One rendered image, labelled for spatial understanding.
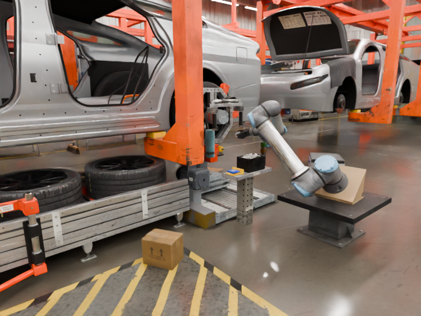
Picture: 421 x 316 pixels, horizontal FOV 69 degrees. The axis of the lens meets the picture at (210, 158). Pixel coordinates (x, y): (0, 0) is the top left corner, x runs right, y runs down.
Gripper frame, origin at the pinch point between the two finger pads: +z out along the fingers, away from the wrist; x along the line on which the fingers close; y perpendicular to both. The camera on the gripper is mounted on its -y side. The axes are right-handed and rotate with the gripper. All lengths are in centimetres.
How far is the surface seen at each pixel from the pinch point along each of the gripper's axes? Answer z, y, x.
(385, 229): -109, 25, -100
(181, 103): -23, -68, 42
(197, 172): 0, -56, -18
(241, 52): 12, 54, 79
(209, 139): 2.9, -30.4, 5.0
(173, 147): -3, -74, 11
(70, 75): 229, -52, 131
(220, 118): -4.0, -15.8, 20.6
